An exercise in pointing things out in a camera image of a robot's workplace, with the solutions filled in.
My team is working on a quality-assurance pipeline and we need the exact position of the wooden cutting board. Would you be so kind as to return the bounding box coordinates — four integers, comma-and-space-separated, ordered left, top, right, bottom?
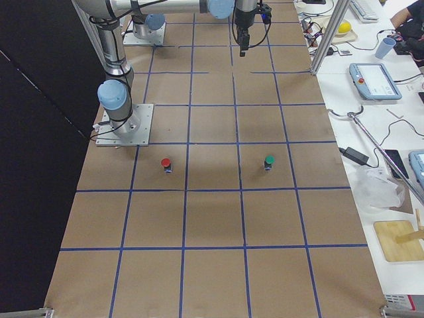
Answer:
374, 220, 423, 262

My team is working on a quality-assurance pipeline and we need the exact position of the yellow lemon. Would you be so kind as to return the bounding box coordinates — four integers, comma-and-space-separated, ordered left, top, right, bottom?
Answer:
337, 21, 352, 36

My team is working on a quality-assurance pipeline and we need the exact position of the black smartphone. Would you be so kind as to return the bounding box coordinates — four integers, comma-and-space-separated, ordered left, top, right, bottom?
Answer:
384, 149, 409, 180

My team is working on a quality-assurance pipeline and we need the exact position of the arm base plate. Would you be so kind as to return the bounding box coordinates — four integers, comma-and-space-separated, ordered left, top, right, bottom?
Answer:
123, 23, 166, 46
95, 104, 154, 146

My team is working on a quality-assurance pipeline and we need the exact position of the light blue cup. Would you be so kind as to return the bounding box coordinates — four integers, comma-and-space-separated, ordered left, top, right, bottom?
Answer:
374, 37, 397, 59

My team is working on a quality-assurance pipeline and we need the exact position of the black power adapter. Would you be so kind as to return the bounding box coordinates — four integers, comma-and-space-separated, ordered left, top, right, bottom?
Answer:
343, 147, 369, 166

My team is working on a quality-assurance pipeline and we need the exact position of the clear plastic bag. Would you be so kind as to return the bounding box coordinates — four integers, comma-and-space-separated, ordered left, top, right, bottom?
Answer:
348, 167, 407, 215

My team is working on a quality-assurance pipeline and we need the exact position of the green push button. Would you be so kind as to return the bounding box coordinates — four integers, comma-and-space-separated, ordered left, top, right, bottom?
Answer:
264, 155, 275, 171

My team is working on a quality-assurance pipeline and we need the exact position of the blue teach pendant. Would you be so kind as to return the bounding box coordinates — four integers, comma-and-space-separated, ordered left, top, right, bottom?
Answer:
408, 150, 424, 187
348, 63, 402, 101

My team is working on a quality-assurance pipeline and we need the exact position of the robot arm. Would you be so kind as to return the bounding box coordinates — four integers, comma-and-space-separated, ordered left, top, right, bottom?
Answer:
132, 14, 166, 40
76, 1, 263, 146

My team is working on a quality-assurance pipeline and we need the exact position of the white keyboard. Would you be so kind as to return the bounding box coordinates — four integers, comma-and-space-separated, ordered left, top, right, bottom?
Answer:
350, 0, 379, 23

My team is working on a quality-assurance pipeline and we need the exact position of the aluminium frame post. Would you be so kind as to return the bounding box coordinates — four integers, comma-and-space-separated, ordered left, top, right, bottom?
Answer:
310, 0, 350, 76

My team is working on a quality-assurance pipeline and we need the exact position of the metal rod stand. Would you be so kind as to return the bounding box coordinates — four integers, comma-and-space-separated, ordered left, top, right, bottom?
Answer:
327, 105, 423, 205

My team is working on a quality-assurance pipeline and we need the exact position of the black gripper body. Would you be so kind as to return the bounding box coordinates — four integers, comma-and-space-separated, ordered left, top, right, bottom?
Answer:
234, 0, 257, 37

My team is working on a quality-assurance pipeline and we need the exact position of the beige tray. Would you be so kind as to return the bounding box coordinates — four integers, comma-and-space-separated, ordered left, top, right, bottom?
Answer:
312, 15, 358, 44

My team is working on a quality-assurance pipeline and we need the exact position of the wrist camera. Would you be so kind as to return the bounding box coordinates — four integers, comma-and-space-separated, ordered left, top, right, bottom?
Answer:
257, 2, 272, 25

